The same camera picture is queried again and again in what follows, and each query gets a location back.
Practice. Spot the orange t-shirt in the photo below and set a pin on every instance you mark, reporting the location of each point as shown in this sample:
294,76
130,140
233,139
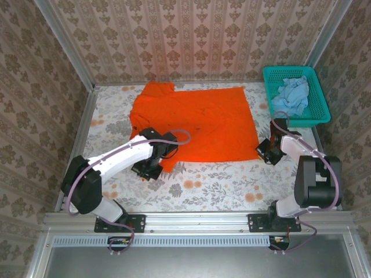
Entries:
208,121

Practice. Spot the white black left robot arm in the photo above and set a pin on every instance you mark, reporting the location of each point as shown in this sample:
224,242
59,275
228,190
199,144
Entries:
116,162

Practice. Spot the teal plastic basket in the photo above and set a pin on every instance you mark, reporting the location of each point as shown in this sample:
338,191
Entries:
319,95

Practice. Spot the grey metal panel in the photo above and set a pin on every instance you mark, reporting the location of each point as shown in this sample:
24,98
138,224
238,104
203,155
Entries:
197,263

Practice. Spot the aluminium corner post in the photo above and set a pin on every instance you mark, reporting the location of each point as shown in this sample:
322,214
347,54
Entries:
63,40
327,32

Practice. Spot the floral tablecloth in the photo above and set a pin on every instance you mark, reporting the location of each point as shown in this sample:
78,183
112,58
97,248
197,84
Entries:
203,191

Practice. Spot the light blue t-shirt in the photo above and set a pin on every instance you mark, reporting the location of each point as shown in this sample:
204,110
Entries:
292,95

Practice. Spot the black connector box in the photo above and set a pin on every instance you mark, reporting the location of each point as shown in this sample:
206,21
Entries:
117,241
279,241

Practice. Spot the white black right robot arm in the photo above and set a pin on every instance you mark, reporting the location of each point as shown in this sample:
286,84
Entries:
316,179

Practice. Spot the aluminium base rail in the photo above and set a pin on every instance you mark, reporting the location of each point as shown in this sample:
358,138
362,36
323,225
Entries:
197,221

